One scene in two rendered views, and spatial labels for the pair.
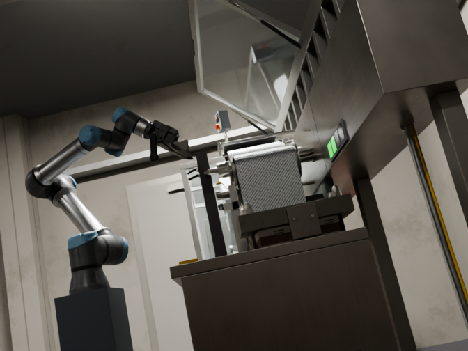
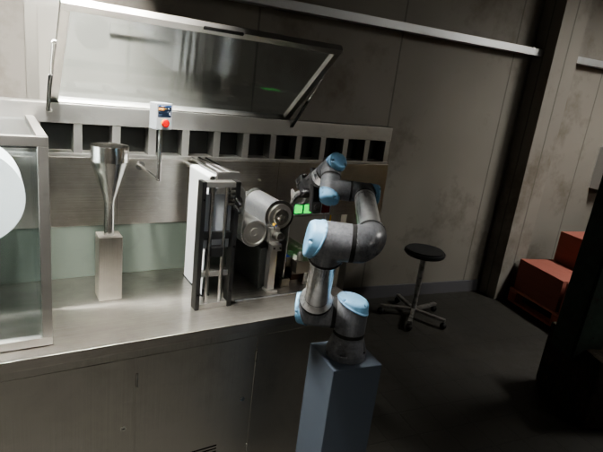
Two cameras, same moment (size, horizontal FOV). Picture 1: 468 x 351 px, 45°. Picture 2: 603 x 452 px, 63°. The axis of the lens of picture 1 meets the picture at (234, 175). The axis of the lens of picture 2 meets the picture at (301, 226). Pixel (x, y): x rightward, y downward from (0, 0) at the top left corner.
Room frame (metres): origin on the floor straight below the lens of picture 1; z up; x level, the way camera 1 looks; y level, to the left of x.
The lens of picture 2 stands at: (3.14, 1.96, 1.84)
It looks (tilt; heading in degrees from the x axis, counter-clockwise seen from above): 16 degrees down; 241
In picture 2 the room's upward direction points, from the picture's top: 7 degrees clockwise
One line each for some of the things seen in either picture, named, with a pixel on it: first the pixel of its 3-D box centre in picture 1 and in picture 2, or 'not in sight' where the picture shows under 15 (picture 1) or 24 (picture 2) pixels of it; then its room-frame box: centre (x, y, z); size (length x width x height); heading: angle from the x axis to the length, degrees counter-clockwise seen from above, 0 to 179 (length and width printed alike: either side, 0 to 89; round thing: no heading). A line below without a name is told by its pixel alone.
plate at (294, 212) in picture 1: (303, 221); not in sight; (1.91, -0.20, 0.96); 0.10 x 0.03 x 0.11; 94
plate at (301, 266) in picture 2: (293, 216); (290, 252); (2.00, -0.18, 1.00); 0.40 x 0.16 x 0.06; 94
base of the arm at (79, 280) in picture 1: (88, 280); (347, 341); (2.14, 0.62, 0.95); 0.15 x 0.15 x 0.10
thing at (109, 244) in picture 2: not in sight; (109, 230); (2.89, -0.06, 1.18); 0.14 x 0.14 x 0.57
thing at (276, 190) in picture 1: (274, 197); (275, 236); (2.12, -0.13, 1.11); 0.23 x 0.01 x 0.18; 94
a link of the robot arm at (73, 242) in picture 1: (85, 249); (349, 312); (2.15, 0.62, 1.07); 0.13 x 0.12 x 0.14; 151
